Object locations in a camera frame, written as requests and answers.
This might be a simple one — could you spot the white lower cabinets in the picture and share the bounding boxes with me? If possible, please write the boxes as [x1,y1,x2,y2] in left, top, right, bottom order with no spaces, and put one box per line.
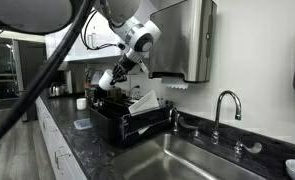
[35,97,87,180]

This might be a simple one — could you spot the steel kettle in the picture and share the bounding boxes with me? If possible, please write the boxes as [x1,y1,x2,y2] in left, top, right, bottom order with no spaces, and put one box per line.
[50,82,65,97]

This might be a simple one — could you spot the chrome left faucet handle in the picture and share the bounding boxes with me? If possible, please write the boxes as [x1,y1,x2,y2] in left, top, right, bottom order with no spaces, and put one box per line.
[169,108,199,137]

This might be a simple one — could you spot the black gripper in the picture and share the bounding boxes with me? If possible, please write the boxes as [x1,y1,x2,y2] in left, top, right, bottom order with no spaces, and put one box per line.
[110,55,136,85]

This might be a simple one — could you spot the framed picture on counter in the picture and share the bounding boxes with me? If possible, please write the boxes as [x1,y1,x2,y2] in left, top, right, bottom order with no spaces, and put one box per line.
[90,70,103,85]

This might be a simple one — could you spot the small white cup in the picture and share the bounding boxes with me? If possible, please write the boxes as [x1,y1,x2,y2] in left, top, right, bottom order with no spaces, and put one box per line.
[76,98,87,110]

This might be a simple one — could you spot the chrome faucet handle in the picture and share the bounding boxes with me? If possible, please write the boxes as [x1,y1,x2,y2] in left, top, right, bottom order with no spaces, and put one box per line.
[234,141,262,157]
[169,108,199,137]

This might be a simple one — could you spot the chrome gooseneck faucet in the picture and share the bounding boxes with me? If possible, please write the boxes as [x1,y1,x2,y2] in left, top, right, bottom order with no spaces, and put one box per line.
[211,90,242,144]

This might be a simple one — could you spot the stainless steel sink basin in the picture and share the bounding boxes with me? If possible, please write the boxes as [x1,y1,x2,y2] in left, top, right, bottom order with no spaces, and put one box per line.
[112,134,265,180]

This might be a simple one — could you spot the steel paper towel dispenser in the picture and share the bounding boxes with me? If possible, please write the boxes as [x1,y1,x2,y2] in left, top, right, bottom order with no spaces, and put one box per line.
[149,0,217,83]

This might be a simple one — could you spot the black dish drying rack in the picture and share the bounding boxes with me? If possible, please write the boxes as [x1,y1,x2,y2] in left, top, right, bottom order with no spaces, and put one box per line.
[90,97,173,147]

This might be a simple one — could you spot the chrome right faucet handle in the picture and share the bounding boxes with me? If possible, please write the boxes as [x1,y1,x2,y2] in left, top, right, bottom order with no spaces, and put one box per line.
[234,141,262,157]

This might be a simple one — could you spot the white ceramic mug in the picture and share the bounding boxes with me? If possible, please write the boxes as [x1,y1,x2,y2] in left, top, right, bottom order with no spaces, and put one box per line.
[99,69,113,91]

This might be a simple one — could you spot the white square plate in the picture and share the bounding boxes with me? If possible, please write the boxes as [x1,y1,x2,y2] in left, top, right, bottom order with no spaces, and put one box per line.
[129,90,160,115]

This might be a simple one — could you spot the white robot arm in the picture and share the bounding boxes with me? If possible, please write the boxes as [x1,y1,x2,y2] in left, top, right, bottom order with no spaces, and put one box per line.
[0,0,161,140]

